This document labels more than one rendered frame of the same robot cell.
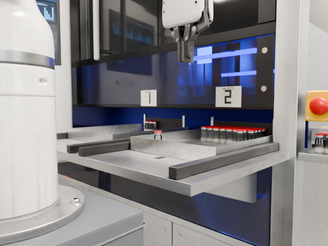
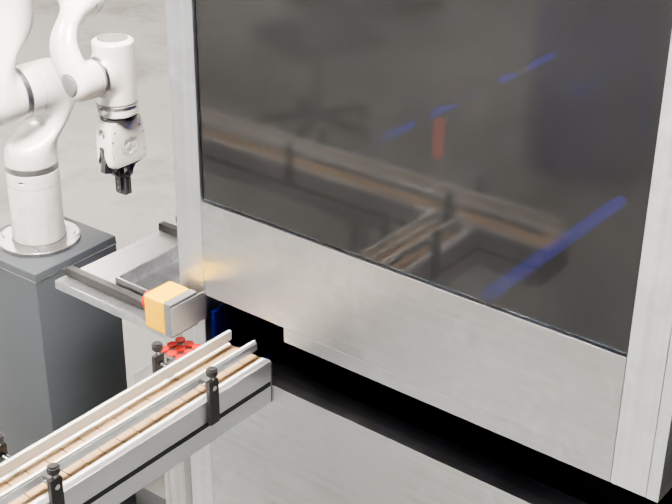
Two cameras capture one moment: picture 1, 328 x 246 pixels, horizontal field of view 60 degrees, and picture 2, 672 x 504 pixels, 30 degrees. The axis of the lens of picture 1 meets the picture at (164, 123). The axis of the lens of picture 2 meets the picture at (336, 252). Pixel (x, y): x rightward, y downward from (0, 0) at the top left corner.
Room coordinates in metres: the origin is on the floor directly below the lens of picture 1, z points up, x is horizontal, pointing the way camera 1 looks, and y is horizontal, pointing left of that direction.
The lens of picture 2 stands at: (0.78, -2.47, 2.18)
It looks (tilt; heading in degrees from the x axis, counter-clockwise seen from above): 27 degrees down; 84
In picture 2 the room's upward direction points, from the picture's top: 1 degrees clockwise
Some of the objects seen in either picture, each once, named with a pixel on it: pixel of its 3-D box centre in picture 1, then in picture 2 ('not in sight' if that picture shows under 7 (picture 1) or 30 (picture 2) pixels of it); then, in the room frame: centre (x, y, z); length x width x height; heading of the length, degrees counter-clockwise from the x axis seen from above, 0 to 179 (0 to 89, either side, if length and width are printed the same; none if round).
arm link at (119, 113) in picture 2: not in sight; (116, 107); (0.58, -0.05, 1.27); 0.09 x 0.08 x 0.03; 46
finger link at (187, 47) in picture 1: (192, 44); (116, 180); (0.57, -0.06, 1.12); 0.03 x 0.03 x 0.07; 46
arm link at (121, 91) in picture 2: not in sight; (112, 69); (0.58, -0.05, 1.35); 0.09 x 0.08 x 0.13; 42
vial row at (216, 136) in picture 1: (226, 135); not in sight; (0.83, -0.18, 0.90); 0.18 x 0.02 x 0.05; 47
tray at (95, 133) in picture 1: (130, 132); not in sight; (1.00, 0.12, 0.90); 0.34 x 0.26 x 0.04; 136
